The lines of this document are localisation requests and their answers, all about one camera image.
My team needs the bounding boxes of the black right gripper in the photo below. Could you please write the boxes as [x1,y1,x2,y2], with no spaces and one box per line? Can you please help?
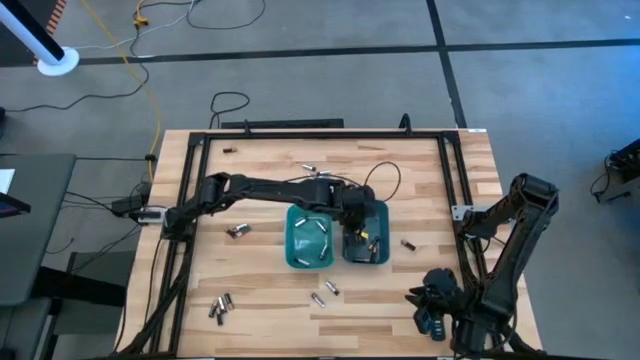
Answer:
[404,269,464,314]

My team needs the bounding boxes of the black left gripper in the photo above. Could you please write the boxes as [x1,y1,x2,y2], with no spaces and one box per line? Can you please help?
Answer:
[335,183,377,247]

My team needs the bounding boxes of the blue grey plastic bin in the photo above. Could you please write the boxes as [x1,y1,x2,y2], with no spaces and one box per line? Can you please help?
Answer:
[341,199,391,266]

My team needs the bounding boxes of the teal green plastic bin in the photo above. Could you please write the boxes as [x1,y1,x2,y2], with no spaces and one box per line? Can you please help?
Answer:
[284,203,335,270]

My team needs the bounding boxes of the black remote control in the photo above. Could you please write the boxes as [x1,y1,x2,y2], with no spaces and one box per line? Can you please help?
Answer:
[424,312,448,343]

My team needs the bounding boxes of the black power brick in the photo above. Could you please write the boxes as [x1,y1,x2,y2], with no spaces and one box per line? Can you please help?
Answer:
[110,197,144,217]

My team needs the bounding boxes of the grey desk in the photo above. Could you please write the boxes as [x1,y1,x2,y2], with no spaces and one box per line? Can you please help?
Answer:
[0,153,78,307]

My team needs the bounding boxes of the dark tablet device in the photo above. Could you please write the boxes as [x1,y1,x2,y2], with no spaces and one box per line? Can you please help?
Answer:
[0,192,31,219]

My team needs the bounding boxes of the white pole stand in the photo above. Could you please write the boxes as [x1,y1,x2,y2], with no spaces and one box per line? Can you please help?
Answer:
[0,0,81,78]

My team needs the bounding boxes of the black mat orange striped edge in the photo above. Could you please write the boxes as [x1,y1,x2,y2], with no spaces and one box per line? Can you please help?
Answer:
[0,0,69,69]

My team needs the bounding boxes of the black left camera cable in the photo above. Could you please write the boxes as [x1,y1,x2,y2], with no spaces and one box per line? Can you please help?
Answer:
[287,160,402,201]

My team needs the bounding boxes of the black aluminium table frame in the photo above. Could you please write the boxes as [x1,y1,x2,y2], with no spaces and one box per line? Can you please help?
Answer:
[117,127,544,360]

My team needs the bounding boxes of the black floor cable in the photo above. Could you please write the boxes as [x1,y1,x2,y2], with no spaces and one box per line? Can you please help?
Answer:
[0,24,151,114]
[185,0,267,31]
[208,90,251,130]

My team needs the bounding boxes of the yellow power cable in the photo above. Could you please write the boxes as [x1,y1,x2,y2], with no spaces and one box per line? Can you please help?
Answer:
[79,0,164,182]

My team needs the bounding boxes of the black equipment with cables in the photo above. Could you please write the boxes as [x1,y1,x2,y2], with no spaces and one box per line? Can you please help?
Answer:
[589,138,640,204]

